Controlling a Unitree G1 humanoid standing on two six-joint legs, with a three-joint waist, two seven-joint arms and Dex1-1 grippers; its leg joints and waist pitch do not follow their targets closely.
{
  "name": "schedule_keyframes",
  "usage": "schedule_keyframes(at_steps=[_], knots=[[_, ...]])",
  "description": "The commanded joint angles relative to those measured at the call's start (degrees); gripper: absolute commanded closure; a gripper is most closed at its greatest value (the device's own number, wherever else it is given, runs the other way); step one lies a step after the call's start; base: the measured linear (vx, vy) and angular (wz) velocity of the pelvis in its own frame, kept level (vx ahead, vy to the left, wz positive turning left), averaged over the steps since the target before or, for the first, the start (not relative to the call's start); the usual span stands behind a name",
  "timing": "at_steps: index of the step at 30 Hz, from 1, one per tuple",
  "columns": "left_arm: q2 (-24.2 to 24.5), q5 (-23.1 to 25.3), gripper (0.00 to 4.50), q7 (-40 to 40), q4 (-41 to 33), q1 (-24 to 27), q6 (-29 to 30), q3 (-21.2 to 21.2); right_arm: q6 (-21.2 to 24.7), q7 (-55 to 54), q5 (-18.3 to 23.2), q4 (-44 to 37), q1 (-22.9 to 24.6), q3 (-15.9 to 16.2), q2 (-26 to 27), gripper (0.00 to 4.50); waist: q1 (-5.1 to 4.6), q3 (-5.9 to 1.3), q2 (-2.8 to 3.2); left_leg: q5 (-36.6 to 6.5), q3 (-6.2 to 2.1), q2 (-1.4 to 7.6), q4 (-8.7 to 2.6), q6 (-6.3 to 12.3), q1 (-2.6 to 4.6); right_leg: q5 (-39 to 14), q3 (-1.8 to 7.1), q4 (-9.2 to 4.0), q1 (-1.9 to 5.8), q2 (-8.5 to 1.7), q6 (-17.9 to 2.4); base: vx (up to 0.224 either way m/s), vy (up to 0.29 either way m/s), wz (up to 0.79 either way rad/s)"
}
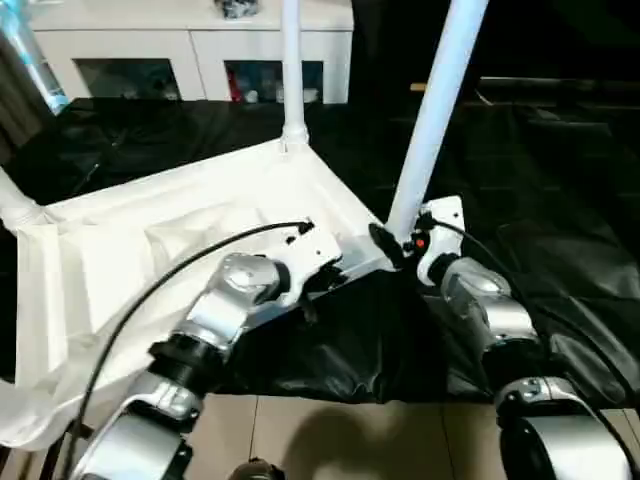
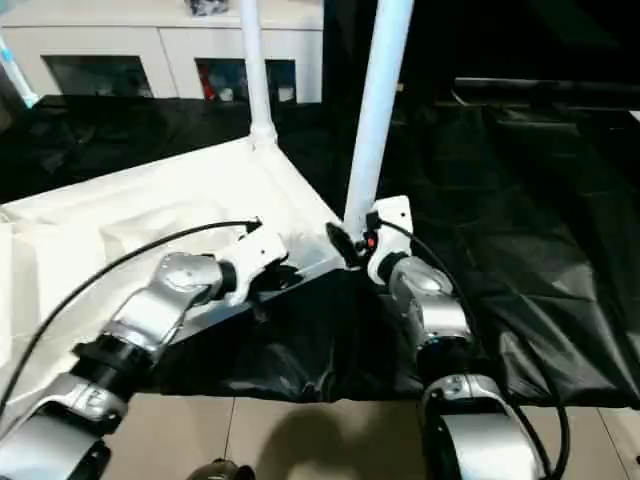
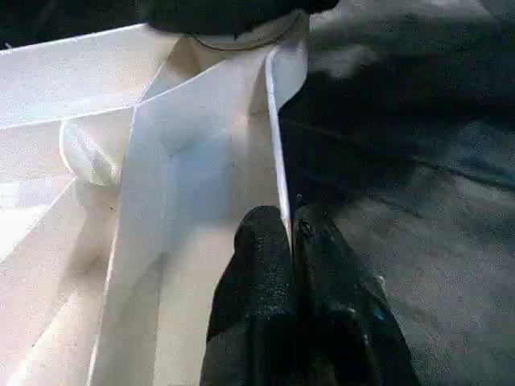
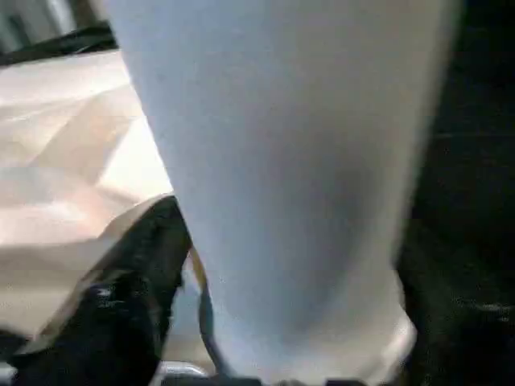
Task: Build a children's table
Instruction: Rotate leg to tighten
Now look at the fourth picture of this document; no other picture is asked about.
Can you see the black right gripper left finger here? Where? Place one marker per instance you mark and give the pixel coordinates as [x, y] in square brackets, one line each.
[112, 313]

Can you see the white plastic table top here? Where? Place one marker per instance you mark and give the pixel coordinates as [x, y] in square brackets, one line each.
[72, 161]

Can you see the white plastic table leg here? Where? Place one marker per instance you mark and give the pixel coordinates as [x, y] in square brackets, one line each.
[289, 161]

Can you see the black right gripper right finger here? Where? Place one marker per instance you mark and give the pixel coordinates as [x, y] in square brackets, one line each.
[462, 333]

